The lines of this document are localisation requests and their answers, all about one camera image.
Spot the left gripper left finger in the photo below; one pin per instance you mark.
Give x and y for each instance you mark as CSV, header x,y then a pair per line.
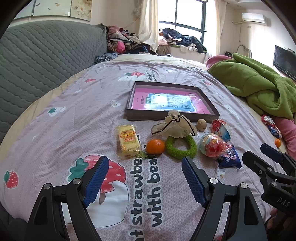
x,y
47,222

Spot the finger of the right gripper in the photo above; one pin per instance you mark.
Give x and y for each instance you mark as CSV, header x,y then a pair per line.
x,y
285,160
260,167

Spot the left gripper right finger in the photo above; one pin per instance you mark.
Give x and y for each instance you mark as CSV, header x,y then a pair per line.
x,y
244,220

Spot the blue oreo cookie pack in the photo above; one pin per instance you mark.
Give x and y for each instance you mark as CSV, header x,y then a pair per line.
x,y
229,159

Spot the red blue toy egg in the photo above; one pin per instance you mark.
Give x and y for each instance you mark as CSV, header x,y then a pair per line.
x,y
221,128

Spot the brown walnut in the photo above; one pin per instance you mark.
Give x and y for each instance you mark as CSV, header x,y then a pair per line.
x,y
201,125

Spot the beige mesh drawstring pouch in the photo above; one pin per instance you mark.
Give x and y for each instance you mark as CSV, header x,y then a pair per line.
x,y
175,125

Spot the orange tangerine with leaf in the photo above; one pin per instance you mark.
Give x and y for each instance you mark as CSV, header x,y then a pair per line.
x,y
153,148

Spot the yellow wafer snack pack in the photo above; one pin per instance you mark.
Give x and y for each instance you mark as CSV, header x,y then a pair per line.
x,y
128,140

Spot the person's right hand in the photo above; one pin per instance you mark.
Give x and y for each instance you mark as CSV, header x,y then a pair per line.
x,y
277,218

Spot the small orange tangerine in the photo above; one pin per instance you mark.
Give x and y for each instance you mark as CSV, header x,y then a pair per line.
x,y
277,142

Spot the red candy wrapper pack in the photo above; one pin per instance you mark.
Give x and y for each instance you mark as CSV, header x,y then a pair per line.
x,y
268,121

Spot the green fleece blanket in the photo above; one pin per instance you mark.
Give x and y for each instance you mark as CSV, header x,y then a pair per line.
x,y
264,89

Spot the pink pillow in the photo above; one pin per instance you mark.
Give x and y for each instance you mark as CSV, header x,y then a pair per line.
x,y
215,59

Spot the lilac strawberry bedsheet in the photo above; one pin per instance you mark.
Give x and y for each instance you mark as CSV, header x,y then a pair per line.
x,y
64,133

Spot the dark shallow box tray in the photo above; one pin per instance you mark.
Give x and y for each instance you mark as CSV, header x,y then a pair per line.
x,y
142,115

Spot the white air conditioner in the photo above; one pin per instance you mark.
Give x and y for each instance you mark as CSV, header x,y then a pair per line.
x,y
255,18

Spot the clothes pile on windowsill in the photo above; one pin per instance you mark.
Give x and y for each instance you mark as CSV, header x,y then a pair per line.
x,y
173,38

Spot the right cream curtain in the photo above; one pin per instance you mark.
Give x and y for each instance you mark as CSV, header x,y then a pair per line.
x,y
215,19

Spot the cream curtain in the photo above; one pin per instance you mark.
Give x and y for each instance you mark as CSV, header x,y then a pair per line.
x,y
148,23
215,19

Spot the black framed window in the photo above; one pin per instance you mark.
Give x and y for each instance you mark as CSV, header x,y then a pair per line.
x,y
187,17

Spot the grey quilted headboard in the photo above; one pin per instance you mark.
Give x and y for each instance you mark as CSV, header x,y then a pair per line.
x,y
37,57

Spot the dark patterned cloth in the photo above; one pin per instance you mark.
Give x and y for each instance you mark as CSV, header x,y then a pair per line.
x,y
105,57

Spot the clothes pile by headboard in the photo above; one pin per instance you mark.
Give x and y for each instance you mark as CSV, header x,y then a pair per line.
x,y
121,41

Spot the black wall television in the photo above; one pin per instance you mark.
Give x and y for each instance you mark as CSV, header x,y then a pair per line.
x,y
285,61

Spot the floral wall painting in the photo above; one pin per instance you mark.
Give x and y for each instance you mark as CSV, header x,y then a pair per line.
x,y
80,9

